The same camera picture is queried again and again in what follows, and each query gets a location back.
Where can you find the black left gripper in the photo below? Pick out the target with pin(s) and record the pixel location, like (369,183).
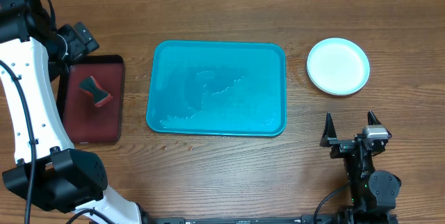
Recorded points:
(84,42)

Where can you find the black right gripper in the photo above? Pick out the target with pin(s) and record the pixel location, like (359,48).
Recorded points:
(340,147)

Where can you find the light blue plate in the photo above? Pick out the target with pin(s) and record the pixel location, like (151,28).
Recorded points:
(338,66)

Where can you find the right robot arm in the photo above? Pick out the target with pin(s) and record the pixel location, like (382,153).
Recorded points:
(373,192)

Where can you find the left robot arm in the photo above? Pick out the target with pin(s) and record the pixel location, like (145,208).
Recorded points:
(50,173)

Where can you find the dark red water tray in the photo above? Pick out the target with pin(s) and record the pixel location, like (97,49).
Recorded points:
(83,121)

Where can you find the teal plastic tray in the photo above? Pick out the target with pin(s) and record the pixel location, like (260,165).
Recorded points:
(217,88)

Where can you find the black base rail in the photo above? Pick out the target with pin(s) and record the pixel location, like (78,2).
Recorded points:
(304,219)

